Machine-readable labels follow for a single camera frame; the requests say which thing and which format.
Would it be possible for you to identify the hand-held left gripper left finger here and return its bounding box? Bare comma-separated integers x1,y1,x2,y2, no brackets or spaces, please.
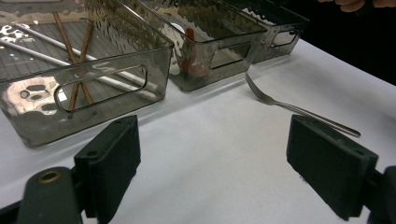
74,115,142,224

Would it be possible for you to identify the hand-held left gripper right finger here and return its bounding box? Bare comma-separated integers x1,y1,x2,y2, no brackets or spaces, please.
286,114,379,222

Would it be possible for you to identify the smoky transparent plastic bin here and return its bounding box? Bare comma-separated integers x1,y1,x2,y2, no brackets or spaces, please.
223,0,311,64
0,0,176,148
124,0,269,92

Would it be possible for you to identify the silver metal fork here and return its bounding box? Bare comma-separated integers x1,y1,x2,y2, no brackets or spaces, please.
245,73,362,138

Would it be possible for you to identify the brown wooden chopstick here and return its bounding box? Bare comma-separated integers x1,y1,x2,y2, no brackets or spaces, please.
67,19,95,113
51,11,96,106

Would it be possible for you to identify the brown wooden spoon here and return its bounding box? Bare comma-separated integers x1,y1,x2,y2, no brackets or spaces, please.
178,27,211,78

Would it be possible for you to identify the white chopstick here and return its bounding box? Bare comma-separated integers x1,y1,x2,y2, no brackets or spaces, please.
0,40,157,101
13,22,158,92

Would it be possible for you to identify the white table cover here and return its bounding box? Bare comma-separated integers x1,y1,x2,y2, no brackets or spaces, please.
0,38,396,224

